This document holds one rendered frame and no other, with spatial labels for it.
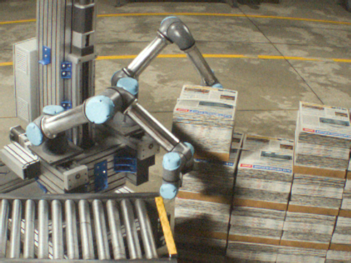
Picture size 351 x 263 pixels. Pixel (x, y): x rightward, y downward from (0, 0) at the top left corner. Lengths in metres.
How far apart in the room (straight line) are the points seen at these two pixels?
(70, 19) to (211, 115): 0.87
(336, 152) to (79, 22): 1.43
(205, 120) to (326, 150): 0.61
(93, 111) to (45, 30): 0.72
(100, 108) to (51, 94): 0.69
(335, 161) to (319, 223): 0.38
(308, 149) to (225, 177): 0.45
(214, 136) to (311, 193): 0.58
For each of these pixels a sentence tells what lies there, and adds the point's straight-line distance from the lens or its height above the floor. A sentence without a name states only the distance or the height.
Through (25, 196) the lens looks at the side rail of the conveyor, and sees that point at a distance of 2.83.
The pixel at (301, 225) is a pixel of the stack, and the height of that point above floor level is 0.53.
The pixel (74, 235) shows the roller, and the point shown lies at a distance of 2.57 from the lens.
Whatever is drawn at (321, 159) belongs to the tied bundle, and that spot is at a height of 0.93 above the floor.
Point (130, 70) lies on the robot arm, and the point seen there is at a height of 1.07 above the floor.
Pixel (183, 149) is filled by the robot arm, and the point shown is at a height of 1.01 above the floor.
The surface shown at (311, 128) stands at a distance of 2.97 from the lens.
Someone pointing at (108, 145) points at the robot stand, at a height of 0.73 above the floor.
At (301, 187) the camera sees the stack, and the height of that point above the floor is 0.75.
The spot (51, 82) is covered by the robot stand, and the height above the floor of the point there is 1.08.
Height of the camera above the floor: 2.34
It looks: 27 degrees down
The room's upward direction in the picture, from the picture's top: 3 degrees clockwise
